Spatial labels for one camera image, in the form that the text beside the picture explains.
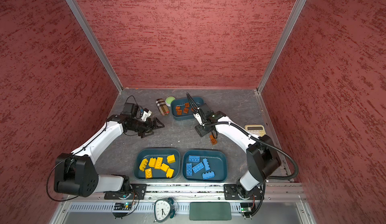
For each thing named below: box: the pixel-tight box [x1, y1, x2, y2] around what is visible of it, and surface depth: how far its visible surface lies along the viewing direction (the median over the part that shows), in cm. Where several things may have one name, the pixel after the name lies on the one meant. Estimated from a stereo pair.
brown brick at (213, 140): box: [209, 134, 218, 146], surface depth 94 cm
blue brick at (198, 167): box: [191, 161, 205, 174], surface depth 83 cm
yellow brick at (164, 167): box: [160, 163, 169, 173], surface depth 81 cm
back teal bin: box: [170, 96, 205, 121], surface depth 108 cm
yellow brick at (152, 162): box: [148, 157, 157, 168], surface depth 83 cm
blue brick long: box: [185, 162, 193, 177], surface depth 84 cm
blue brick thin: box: [188, 155, 201, 163], surface depth 86 cm
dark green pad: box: [189, 201, 232, 221], surface depth 70 cm
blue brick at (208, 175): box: [202, 171, 216, 180], surface depth 79 cm
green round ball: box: [165, 95, 176, 107], surface depth 112 cm
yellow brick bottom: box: [165, 167, 175, 179], surface depth 79 cm
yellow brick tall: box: [154, 156, 164, 170], surface depth 85 cm
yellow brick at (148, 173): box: [144, 167, 153, 180], surface depth 81 cm
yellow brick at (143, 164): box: [139, 158, 149, 172], surface depth 82 cm
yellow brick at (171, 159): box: [166, 154, 176, 164], surface depth 85 cm
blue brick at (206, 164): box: [202, 157, 211, 172], surface depth 83 cm
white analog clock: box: [153, 197, 176, 223], surface depth 67 cm
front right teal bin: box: [181, 149, 228, 183], surface depth 83 cm
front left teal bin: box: [133, 148, 181, 181], surface depth 83 cm
